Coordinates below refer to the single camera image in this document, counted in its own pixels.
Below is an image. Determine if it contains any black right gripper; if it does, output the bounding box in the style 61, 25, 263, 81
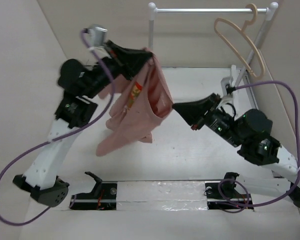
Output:
170, 92, 242, 146

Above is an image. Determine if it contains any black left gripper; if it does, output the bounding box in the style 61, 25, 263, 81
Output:
87, 39, 154, 97

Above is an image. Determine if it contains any pink t-shirt with pixel print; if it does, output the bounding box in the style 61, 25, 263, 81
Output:
96, 55, 173, 157

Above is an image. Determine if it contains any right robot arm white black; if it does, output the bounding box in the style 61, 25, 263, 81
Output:
172, 93, 300, 210

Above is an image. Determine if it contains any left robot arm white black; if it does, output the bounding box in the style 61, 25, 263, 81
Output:
13, 58, 110, 208

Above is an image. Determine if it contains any wooden clothes hanger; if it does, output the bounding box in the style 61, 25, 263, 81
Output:
213, 3, 265, 80

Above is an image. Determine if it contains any white clothes rack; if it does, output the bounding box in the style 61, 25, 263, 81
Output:
145, 0, 279, 103

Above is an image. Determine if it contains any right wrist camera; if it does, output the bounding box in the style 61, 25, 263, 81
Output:
220, 76, 235, 104

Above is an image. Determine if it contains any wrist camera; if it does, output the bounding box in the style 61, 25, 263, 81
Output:
87, 24, 108, 47
220, 76, 235, 104

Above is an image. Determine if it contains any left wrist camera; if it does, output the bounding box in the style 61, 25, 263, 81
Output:
87, 24, 108, 47

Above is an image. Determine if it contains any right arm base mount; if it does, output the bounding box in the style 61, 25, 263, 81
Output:
203, 179, 253, 213

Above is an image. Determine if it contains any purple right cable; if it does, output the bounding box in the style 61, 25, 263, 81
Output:
218, 80, 300, 208

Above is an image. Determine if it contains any purple cable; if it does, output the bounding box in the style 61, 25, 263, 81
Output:
218, 80, 300, 208
0, 27, 116, 225

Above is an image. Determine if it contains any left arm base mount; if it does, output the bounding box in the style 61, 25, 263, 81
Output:
69, 171, 118, 211

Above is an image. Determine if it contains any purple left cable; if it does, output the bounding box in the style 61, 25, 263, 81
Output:
0, 27, 116, 225

